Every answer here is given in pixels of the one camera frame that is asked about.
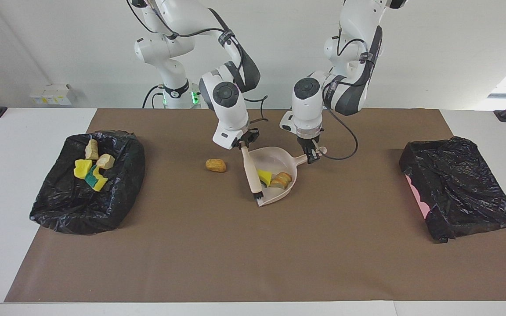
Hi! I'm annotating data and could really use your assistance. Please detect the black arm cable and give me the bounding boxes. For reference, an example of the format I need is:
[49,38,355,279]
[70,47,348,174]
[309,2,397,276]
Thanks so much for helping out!
[319,37,382,161]
[126,0,269,126]

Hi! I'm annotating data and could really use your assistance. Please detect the beige hand brush black bristles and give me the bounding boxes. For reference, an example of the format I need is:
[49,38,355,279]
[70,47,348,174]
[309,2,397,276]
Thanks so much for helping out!
[241,146,266,203]

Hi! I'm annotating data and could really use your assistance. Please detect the pink plastic bin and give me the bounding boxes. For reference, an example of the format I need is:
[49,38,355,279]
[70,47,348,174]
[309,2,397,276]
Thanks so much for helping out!
[405,175,431,219]

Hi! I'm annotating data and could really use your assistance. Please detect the white wall socket box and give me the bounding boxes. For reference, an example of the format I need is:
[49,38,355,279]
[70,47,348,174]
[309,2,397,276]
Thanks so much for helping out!
[29,84,72,106]

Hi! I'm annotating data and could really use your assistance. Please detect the brown oval sponge lump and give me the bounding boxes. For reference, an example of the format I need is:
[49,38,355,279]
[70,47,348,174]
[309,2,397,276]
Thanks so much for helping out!
[205,158,227,173]

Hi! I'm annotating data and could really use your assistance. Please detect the beige plastic dustpan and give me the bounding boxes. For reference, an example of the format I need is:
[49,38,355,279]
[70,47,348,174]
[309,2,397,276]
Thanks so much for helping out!
[248,146,327,207]

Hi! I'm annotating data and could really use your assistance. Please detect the brown paper table mat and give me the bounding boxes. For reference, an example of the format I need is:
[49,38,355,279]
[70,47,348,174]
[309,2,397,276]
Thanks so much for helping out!
[4,108,506,303]

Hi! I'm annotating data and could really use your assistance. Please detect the black right base cable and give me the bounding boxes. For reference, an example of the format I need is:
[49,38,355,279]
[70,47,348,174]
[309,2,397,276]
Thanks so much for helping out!
[142,85,166,109]

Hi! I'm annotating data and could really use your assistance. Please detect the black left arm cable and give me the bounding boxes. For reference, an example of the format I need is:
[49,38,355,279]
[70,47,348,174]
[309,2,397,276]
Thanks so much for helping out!
[319,37,382,161]

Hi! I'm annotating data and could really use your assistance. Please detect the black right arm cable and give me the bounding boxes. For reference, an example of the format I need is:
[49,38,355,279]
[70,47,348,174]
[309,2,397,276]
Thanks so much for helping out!
[126,0,269,126]

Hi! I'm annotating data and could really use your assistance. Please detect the yellow green-backed sponge piece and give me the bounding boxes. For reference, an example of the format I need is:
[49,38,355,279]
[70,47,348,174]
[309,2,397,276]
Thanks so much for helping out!
[85,165,108,192]

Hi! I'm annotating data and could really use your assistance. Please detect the black plastic trash bag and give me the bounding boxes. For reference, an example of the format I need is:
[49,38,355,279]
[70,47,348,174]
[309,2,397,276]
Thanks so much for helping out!
[399,136,506,243]
[29,129,146,235]

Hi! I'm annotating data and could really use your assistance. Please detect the orange white striped sponge piece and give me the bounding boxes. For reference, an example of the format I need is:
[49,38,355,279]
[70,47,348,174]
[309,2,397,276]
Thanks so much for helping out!
[96,154,116,170]

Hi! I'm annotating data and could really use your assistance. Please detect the pale ridged sponge piece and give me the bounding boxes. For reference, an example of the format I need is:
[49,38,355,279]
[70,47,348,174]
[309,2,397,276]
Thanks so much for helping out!
[269,172,293,190]

